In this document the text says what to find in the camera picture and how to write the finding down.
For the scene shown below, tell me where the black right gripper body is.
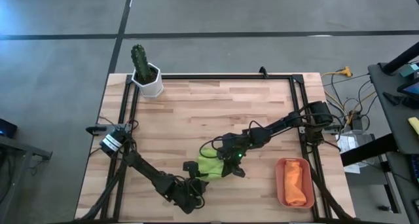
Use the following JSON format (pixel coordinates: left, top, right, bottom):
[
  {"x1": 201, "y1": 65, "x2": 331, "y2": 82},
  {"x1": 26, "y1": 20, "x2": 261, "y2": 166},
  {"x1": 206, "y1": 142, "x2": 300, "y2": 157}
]
[{"x1": 217, "y1": 132, "x2": 255, "y2": 168}]

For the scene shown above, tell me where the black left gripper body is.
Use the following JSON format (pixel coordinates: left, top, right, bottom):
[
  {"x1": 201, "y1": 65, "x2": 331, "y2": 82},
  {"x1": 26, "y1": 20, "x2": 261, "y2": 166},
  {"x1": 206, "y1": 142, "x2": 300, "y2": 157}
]
[{"x1": 172, "y1": 177, "x2": 210, "y2": 215}]

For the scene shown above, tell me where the green microfiber towel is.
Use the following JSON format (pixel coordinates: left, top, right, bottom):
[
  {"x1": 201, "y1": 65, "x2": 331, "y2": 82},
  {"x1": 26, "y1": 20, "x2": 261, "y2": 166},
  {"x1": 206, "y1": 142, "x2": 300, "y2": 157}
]
[{"x1": 196, "y1": 147, "x2": 227, "y2": 182}]

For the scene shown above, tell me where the terracotta plastic basket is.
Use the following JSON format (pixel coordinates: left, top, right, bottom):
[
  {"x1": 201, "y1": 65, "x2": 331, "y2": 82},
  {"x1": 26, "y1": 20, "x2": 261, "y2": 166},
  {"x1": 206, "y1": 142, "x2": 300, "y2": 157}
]
[{"x1": 274, "y1": 157, "x2": 316, "y2": 210}]

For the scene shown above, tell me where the orange microfiber towel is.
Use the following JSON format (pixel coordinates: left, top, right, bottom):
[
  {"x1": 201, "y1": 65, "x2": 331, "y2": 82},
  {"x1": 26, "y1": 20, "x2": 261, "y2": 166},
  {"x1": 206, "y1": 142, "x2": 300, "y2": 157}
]
[{"x1": 283, "y1": 160, "x2": 308, "y2": 207}]

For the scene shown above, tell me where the white hexagonal plant pot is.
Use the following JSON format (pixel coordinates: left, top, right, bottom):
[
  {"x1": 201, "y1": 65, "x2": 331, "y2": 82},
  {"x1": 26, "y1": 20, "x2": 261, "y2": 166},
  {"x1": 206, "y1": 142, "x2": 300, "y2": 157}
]
[{"x1": 131, "y1": 62, "x2": 164, "y2": 98}]

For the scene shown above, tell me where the green cactus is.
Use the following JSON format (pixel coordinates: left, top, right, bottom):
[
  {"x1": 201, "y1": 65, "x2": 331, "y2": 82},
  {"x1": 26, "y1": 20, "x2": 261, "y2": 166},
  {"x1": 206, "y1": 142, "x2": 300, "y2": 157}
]
[{"x1": 130, "y1": 44, "x2": 155, "y2": 85}]

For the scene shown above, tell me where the black side desk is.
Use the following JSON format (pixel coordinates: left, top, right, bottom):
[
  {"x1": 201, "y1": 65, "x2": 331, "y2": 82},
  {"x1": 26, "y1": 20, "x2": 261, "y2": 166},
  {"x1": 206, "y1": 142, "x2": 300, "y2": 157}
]
[{"x1": 340, "y1": 62, "x2": 419, "y2": 224}]

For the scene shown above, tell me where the flat black desk gadget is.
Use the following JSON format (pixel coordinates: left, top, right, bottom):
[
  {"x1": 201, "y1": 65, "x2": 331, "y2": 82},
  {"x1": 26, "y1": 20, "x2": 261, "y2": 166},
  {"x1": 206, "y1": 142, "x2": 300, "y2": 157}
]
[{"x1": 382, "y1": 91, "x2": 419, "y2": 109}]

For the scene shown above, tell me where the gray metal stand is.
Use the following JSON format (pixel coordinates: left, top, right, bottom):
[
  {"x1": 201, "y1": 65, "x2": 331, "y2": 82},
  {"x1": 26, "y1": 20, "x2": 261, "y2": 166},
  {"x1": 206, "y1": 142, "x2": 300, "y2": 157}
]
[{"x1": 0, "y1": 134, "x2": 53, "y2": 224}]

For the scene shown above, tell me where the black keyboard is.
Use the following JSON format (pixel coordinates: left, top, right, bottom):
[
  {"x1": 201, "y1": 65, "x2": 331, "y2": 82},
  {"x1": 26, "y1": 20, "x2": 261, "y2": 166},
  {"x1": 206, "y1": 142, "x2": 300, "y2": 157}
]
[{"x1": 410, "y1": 153, "x2": 419, "y2": 185}]

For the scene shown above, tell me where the yellow cloth item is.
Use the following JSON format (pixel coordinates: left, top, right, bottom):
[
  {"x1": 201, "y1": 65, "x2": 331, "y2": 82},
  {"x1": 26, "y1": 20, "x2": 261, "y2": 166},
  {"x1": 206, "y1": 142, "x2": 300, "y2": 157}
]
[{"x1": 407, "y1": 116, "x2": 419, "y2": 136}]

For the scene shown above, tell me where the black tablet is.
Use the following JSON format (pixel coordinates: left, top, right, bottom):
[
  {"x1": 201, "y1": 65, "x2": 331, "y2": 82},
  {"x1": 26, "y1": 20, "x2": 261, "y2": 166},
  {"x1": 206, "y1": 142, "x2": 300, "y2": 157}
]
[{"x1": 396, "y1": 79, "x2": 419, "y2": 100}]

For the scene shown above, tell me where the black monitor stand pole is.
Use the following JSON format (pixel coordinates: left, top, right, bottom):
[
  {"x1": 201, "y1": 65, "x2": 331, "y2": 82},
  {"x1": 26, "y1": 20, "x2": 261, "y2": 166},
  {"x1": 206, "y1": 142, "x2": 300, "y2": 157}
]
[{"x1": 382, "y1": 42, "x2": 419, "y2": 75}]

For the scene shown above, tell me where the black device with blue light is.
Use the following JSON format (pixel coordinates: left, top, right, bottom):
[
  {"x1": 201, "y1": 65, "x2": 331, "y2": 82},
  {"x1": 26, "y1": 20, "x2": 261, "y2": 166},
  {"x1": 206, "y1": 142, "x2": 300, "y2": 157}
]
[{"x1": 0, "y1": 118, "x2": 18, "y2": 140}]

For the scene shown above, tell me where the teal box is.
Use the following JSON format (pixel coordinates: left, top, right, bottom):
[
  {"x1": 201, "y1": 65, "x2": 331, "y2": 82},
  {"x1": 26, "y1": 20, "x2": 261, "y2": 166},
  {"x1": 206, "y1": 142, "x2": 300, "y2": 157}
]
[{"x1": 399, "y1": 62, "x2": 419, "y2": 78}]

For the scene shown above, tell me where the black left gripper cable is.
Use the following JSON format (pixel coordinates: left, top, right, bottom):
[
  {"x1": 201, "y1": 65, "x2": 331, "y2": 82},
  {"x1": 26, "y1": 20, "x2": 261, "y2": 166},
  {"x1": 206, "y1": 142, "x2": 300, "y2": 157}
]
[{"x1": 176, "y1": 175, "x2": 206, "y2": 209}]

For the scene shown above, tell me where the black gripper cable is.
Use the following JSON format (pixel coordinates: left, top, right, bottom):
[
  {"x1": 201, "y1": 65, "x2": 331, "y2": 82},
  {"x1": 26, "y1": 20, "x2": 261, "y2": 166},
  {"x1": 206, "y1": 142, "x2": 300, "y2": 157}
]
[
  {"x1": 198, "y1": 134, "x2": 230, "y2": 159},
  {"x1": 176, "y1": 175, "x2": 206, "y2": 209}
]

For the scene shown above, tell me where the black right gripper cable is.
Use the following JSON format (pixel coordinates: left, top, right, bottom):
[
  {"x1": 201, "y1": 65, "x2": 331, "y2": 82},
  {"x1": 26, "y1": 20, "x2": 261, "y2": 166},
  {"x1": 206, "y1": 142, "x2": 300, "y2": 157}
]
[{"x1": 198, "y1": 134, "x2": 230, "y2": 159}]

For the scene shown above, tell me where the black aluminium frame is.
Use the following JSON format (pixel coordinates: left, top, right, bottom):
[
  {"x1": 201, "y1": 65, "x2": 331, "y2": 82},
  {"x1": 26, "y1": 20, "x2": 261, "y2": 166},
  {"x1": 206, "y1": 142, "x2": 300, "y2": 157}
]
[{"x1": 75, "y1": 73, "x2": 356, "y2": 224}]

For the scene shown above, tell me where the black floor cable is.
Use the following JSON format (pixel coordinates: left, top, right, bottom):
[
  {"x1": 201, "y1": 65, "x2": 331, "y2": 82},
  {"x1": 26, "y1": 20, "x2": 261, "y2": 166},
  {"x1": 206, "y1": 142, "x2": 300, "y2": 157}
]
[{"x1": 329, "y1": 73, "x2": 348, "y2": 112}]

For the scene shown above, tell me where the yellow extension cord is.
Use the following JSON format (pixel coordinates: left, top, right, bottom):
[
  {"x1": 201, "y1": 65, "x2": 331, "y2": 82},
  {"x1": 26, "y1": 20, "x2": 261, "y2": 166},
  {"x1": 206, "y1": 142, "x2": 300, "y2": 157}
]
[{"x1": 320, "y1": 65, "x2": 354, "y2": 102}]

